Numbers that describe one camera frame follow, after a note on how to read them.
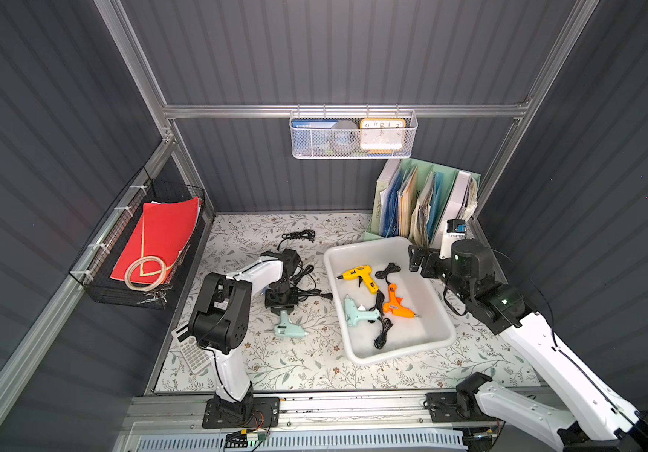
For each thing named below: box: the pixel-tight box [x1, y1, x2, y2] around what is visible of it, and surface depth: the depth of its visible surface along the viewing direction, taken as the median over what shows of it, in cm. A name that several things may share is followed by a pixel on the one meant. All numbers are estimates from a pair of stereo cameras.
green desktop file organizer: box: [363, 157, 481, 248], surface depth 98 cm
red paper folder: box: [110, 196, 201, 285], surface depth 76 cm
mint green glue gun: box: [343, 293, 382, 327], surface depth 91 cm
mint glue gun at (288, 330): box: [274, 309, 308, 339], surface depth 88 cm
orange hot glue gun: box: [382, 283, 422, 319], surface depth 93 cm
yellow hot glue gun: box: [336, 265, 380, 295], surface depth 101 cm
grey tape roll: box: [329, 119, 360, 155], surface depth 89 cm
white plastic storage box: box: [324, 236, 456, 366], surface depth 92 cm
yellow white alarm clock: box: [358, 117, 408, 154], surface depth 90 cm
